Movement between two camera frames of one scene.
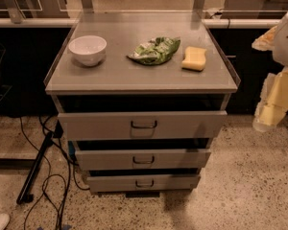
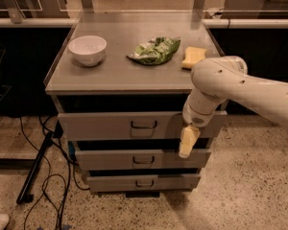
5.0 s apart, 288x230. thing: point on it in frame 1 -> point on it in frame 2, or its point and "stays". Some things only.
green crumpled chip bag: [156, 52] stays
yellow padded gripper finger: [279, 94] -> [199, 111]
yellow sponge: [194, 58] stays
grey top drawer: [144, 126] stays
